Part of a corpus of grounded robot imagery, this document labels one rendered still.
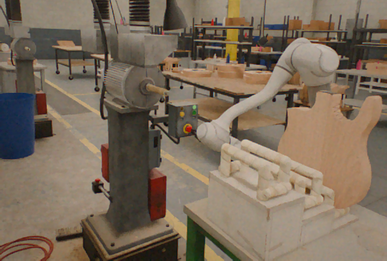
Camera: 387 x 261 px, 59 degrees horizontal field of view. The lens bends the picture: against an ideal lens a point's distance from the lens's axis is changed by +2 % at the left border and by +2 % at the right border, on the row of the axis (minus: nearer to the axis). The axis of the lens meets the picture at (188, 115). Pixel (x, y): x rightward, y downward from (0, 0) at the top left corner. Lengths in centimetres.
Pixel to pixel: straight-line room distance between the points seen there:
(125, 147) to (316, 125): 120
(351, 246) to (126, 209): 142
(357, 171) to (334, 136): 13
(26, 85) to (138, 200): 329
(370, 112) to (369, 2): 1252
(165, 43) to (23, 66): 375
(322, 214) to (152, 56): 93
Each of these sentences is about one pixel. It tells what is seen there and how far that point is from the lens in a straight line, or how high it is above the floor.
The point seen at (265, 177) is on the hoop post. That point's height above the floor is 117.
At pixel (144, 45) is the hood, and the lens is 151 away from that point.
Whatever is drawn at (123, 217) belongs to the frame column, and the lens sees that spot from 226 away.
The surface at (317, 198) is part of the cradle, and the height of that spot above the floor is 105.
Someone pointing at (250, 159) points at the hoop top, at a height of 120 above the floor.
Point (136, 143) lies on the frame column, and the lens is 209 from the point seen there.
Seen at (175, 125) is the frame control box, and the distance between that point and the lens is 200.
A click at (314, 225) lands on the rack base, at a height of 99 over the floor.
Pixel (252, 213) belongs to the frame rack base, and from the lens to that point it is 101.
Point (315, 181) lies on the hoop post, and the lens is 116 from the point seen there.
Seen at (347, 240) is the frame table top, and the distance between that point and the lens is 124.
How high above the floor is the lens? 155
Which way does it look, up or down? 14 degrees down
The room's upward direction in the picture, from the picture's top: 2 degrees clockwise
